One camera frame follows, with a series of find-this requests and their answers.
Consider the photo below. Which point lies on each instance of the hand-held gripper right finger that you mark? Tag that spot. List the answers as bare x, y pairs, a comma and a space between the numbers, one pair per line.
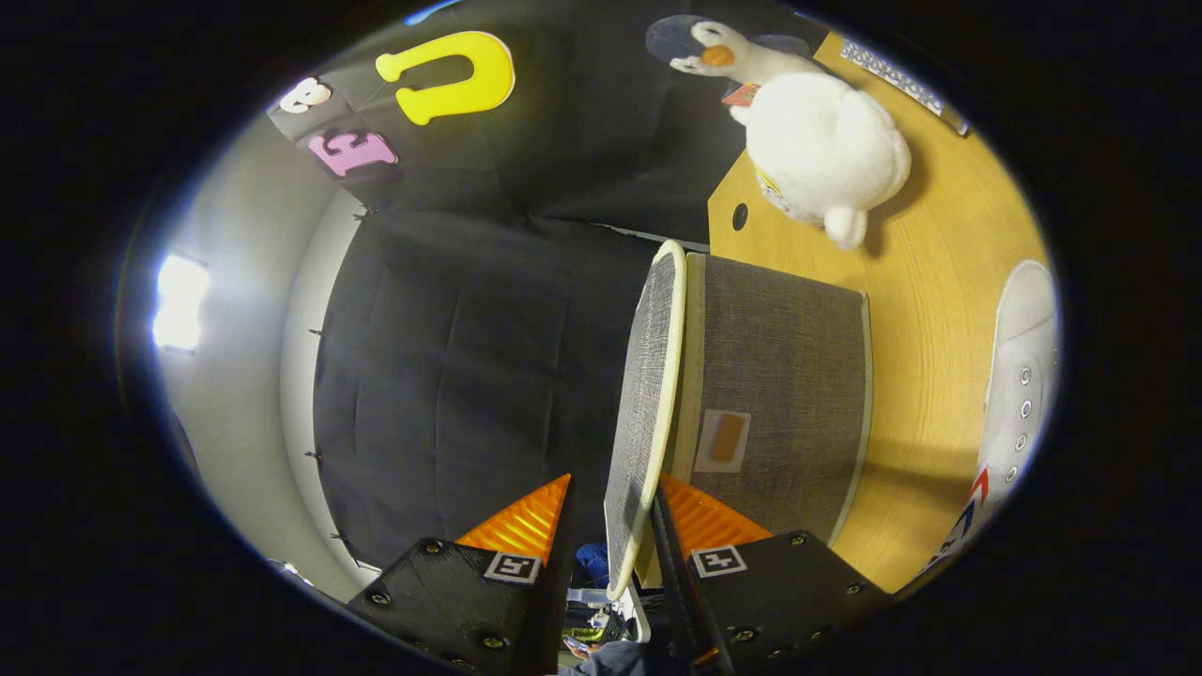
681, 591

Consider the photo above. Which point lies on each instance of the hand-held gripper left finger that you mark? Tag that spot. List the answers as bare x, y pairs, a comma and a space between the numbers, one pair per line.
556, 582

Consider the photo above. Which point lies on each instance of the grey fabric storage box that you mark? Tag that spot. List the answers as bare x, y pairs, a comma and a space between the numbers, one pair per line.
789, 376

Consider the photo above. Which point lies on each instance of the white canvas shoe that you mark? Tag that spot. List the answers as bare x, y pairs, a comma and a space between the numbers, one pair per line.
1019, 376

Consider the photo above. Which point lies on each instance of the white rack with clutter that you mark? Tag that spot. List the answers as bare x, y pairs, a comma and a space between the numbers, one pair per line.
592, 563

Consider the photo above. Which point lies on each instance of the large ceiling light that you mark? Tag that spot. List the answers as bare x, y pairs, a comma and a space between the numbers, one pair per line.
180, 300

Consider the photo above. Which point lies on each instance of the white penguin plush toy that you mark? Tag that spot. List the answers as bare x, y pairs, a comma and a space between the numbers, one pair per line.
826, 141

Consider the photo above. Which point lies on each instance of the grey patterned book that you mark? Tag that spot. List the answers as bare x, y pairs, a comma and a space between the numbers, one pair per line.
892, 80

